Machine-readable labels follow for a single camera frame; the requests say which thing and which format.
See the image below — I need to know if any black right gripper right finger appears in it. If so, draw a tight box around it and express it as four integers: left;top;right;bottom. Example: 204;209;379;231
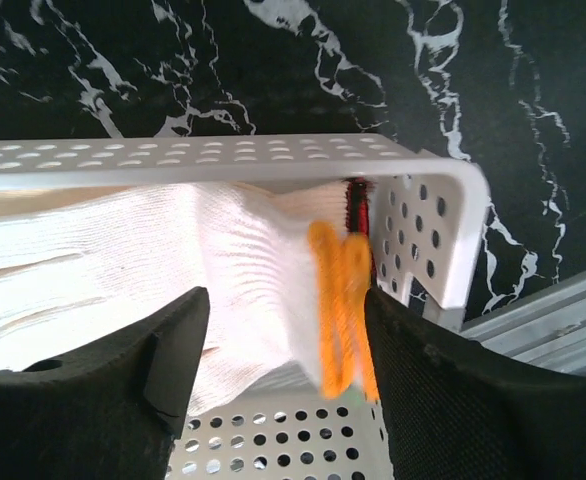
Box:
365;288;586;479

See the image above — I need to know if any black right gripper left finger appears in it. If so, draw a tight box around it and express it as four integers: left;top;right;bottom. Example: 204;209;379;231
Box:
0;287;209;479

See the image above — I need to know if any white perforated storage basket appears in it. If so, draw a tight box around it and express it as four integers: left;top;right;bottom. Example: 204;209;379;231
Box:
0;134;488;479

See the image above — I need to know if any white glove orange cuff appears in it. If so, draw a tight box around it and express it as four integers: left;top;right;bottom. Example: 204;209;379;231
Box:
0;183;379;416

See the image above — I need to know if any cream glove red cuff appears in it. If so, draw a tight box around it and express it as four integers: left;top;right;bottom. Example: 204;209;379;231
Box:
0;178;373;234

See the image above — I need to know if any aluminium front rail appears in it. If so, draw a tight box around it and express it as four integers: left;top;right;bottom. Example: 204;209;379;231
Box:
462;271;586;376

